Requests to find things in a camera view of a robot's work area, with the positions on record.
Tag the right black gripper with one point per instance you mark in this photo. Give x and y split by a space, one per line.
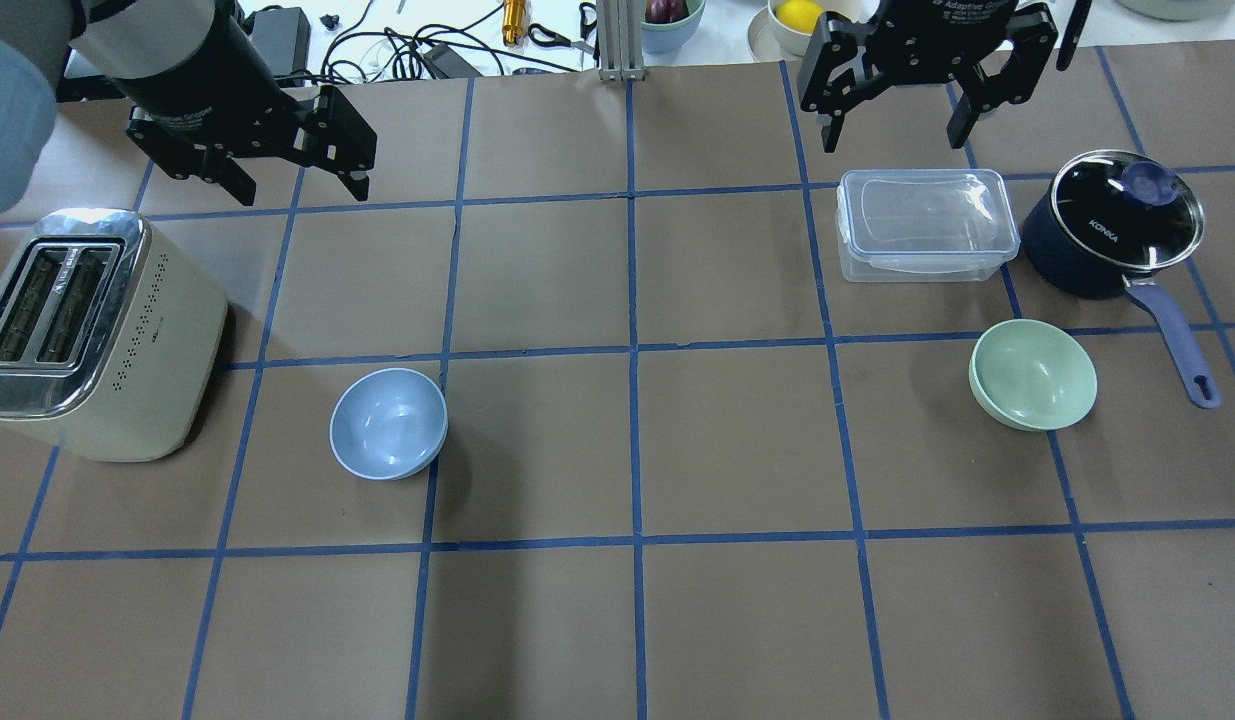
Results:
939 35

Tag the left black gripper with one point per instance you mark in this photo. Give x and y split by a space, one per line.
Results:
189 62

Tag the green bowl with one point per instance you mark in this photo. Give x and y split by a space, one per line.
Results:
1032 376

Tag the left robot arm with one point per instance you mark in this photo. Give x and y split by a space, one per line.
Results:
124 40

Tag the beige bowl with lemon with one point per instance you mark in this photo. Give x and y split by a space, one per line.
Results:
782 30

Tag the blue bowl with fruit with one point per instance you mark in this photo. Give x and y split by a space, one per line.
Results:
668 25

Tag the clear plastic container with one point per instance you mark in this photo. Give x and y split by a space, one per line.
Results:
941 225

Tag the black power adapter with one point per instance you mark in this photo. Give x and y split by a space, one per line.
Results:
442 62

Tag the dark blue saucepan with lid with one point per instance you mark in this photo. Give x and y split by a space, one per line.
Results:
1108 223

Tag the cream toaster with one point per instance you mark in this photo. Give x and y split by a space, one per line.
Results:
108 336

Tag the black scissors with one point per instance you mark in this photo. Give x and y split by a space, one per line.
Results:
583 40

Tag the orange handled tool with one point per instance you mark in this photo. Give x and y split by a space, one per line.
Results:
514 23

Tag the aluminium frame post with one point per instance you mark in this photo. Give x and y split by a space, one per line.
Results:
620 40

